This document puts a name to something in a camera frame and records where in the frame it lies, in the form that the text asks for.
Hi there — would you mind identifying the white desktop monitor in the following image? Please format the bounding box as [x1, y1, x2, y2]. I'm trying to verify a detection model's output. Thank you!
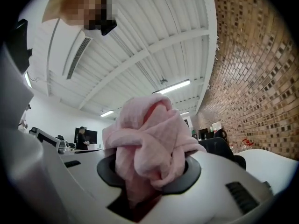
[36, 128, 62, 150]

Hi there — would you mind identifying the pink clothing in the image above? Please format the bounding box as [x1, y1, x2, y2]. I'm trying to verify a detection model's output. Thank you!
[102, 94, 207, 210]

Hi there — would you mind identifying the black wall screen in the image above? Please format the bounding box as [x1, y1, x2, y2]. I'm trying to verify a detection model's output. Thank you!
[74, 127, 98, 146]

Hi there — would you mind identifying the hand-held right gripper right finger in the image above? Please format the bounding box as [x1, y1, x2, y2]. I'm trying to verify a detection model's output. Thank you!
[160, 150, 274, 219]

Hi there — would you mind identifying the person's head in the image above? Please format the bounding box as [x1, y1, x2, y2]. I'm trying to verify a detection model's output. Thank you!
[42, 0, 110, 30]

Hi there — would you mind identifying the ceiling air vent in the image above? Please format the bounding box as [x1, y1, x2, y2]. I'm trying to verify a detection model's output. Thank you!
[66, 37, 92, 80]

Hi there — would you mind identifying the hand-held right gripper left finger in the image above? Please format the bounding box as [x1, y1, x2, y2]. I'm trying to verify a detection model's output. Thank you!
[58, 149, 127, 208]

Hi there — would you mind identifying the black head-worn camera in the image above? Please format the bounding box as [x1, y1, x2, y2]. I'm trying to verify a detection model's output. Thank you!
[100, 19, 118, 36]

